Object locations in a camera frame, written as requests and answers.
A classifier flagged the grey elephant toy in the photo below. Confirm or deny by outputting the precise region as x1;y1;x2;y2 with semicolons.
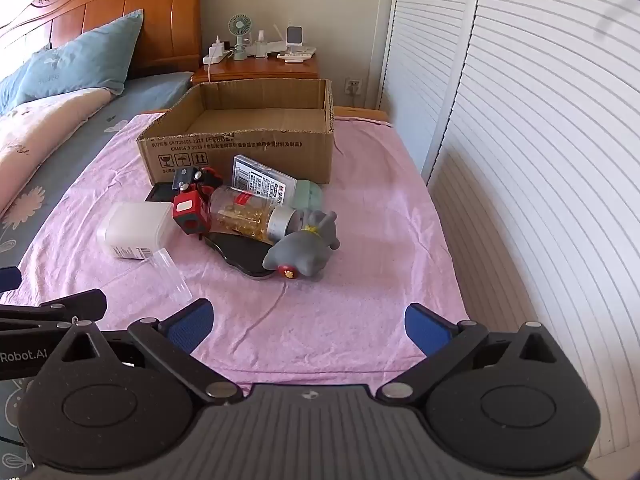
262;210;343;281

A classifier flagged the clear capsule bottle silver cap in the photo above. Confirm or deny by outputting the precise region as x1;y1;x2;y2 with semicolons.
207;185;303;241

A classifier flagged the green desk fan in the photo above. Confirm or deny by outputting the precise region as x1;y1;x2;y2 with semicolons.
228;14;251;61

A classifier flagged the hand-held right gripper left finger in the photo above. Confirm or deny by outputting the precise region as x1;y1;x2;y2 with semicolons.
47;298;246;406

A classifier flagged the brown cardboard box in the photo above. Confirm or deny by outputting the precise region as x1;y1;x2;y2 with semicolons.
136;78;335;187

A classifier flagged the pink towel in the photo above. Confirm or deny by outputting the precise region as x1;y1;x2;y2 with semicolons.
20;107;471;386

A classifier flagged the pale green round case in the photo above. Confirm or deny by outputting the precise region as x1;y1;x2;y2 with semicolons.
292;179;326;209

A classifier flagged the wooden bed frame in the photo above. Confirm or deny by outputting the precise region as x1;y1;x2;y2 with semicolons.
332;106;391;123

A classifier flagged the white plastic container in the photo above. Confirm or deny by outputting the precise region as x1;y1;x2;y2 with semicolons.
96;202;171;261

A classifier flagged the narrow white louvered closet door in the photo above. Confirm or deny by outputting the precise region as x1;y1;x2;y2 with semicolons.
375;0;483;176

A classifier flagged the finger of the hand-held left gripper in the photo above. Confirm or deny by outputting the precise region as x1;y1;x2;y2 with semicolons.
0;288;108;333
0;266;22;295

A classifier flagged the clear plastic case with label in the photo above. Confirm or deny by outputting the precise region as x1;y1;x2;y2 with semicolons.
232;154;298;208

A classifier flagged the black oval tray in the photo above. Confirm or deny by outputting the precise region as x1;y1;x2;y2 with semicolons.
202;232;281;279

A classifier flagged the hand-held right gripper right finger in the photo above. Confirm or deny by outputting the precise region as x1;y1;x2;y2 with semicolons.
377;302;573;406

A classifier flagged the pink floral quilt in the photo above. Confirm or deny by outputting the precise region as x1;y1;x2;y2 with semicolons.
0;87;113;211

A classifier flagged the grey floral bed sheet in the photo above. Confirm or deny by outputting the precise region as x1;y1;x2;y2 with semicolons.
0;71;196;461

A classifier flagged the blue pillow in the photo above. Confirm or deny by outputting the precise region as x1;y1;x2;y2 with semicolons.
0;8;145;116

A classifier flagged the red toy train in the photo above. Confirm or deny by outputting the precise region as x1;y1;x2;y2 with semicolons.
172;192;208;235

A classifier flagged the clear plastic cup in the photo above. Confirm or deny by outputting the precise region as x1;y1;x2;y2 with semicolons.
148;248;193;306

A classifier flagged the wooden nightstand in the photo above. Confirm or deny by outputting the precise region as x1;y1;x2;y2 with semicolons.
191;52;321;86

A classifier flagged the black toy train car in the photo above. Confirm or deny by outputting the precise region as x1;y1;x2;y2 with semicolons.
172;166;226;201

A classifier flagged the black remote control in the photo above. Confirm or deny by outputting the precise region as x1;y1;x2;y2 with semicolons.
145;183;176;204

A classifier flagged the wooden headboard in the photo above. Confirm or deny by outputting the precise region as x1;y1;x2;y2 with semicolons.
0;0;211;81

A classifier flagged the wide white louvered closet door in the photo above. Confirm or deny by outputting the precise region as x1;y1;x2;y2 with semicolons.
427;0;640;461

